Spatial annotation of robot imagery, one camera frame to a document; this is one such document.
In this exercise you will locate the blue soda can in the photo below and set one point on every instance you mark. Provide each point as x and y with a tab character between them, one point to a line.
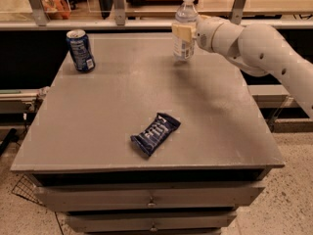
80	50

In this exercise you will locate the blue rxbar blueberry wrapper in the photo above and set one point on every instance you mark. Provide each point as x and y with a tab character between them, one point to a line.
156	133

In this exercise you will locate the grey upper drawer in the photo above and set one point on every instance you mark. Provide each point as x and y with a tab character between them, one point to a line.
85	198

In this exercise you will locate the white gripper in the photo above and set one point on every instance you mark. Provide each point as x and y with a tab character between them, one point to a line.
204	33

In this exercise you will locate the wire mesh rack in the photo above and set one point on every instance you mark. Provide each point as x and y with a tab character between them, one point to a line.
24	188

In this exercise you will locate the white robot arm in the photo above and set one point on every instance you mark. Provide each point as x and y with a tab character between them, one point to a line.
257	49

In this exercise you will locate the grey lower drawer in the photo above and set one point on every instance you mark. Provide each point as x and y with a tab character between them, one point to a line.
150	221

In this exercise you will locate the grey drawer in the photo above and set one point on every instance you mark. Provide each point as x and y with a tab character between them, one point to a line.
150	221
85	198

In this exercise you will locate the orange snack bag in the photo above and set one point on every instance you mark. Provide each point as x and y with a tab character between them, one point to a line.
59	7

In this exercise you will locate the clear plastic water bottle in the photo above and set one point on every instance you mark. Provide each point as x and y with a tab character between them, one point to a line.
186	13

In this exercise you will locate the metal window rail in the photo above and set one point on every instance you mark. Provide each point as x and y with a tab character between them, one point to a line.
137	24

